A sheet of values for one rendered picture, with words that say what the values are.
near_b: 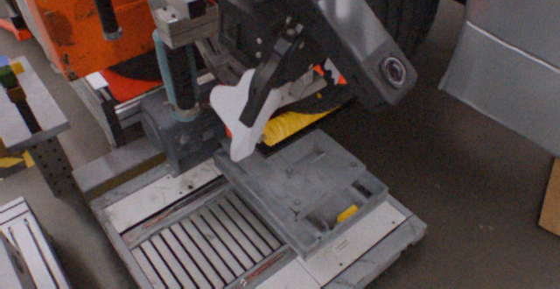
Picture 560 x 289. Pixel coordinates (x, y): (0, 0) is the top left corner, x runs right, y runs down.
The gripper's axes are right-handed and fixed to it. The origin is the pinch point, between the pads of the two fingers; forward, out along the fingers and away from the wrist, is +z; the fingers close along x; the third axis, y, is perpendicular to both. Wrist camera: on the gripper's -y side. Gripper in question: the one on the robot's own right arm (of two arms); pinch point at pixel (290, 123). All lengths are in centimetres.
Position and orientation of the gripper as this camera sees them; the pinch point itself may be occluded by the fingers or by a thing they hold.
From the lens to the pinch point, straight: 46.1
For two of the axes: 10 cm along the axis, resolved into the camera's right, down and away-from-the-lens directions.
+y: -7.4, -5.8, 3.3
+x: -6.6, 5.6, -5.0
